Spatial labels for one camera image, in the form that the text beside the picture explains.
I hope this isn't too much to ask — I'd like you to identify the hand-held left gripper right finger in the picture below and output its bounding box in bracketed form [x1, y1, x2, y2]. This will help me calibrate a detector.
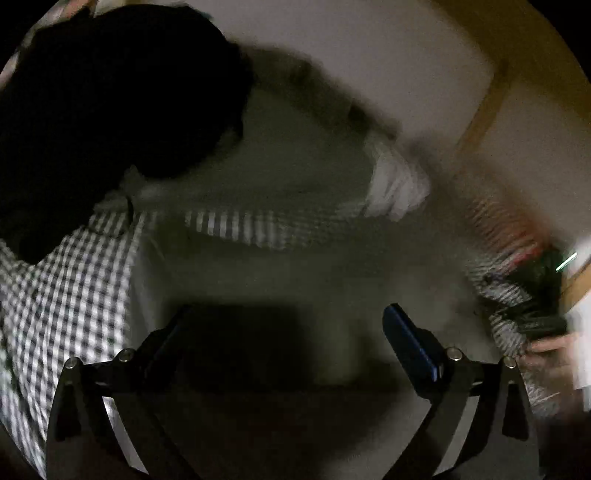
[382, 303, 541, 480]

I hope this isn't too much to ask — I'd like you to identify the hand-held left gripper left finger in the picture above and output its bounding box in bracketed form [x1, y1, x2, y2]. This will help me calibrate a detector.
[46, 305, 197, 480]

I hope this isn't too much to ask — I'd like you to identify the grey garment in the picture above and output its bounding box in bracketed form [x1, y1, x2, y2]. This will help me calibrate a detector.
[124, 203, 513, 388]

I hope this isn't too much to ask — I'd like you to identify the person's right hand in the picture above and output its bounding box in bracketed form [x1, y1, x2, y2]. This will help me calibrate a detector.
[521, 333, 578, 372]

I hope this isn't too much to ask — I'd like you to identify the red striped cloth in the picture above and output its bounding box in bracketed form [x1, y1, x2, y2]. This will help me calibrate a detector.
[462, 185, 555, 273]

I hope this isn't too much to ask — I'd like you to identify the checkered bedsheet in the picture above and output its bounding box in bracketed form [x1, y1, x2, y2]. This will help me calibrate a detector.
[0, 138, 566, 478]

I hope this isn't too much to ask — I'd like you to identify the white cloth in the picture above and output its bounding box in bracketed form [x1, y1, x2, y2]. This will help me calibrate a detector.
[367, 152, 432, 222]

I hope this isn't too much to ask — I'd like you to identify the dark grey cloth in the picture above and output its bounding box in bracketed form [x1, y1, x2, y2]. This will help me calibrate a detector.
[120, 44, 407, 217]

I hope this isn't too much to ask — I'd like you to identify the black cloth pile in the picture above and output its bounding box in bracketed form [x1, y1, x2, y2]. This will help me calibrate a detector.
[0, 4, 254, 265]

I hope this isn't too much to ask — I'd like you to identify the wooden frame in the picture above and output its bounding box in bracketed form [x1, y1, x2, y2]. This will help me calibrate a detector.
[429, 0, 591, 315]

